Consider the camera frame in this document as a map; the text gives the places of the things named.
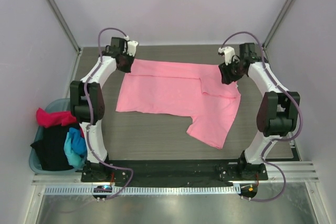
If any light pink t-shirt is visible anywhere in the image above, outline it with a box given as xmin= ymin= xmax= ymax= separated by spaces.
xmin=116 ymin=59 xmax=241 ymax=149

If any black t-shirt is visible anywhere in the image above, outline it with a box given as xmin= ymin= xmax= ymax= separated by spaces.
xmin=31 ymin=123 xmax=80 ymax=172

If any white slotted cable duct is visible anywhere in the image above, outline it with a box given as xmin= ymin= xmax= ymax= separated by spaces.
xmin=44 ymin=185 xmax=240 ymax=196

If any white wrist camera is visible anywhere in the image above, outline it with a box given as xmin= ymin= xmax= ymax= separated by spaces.
xmin=218 ymin=46 xmax=235 ymax=65
xmin=123 ymin=36 xmax=139 ymax=57

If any right aluminium frame post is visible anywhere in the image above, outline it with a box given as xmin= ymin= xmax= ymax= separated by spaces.
xmin=263 ymin=0 xmax=296 ymax=51

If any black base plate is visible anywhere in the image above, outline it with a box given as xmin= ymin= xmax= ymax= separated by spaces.
xmin=80 ymin=159 xmax=269 ymax=183

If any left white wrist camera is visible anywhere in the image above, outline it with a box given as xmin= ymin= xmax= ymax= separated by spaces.
xmin=123 ymin=36 xmax=139 ymax=57

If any aluminium frame post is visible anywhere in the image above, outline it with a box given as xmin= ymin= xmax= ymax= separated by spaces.
xmin=30 ymin=0 xmax=82 ymax=54
xmin=263 ymin=0 xmax=296 ymax=51

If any blue t-shirt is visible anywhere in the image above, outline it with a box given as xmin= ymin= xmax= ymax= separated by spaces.
xmin=64 ymin=127 xmax=87 ymax=168

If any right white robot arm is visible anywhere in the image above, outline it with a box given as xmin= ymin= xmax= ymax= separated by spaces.
xmin=218 ymin=43 xmax=300 ymax=182

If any aluminium front rail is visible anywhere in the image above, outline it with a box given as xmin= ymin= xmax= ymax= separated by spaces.
xmin=31 ymin=161 xmax=319 ymax=185

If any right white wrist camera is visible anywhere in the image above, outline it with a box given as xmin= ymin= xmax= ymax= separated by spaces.
xmin=218 ymin=46 xmax=235 ymax=65

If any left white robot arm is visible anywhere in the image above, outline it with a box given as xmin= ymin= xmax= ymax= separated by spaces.
xmin=70 ymin=37 xmax=139 ymax=182

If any left aluminium frame post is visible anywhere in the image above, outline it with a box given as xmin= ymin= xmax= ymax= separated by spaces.
xmin=30 ymin=0 xmax=82 ymax=54

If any magenta t-shirt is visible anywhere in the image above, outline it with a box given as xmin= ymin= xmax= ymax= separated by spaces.
xmin=36 ymin=108 xmax=84 ymax=137

